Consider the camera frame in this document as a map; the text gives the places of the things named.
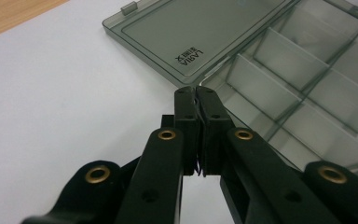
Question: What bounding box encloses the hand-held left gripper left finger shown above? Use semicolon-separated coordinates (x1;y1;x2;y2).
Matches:
114;86;200;224

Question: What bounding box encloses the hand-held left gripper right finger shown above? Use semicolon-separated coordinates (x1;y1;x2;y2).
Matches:
196;85;343;224

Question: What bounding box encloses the grey transparent compartment box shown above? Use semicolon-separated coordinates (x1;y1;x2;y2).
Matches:
102;0;358;189

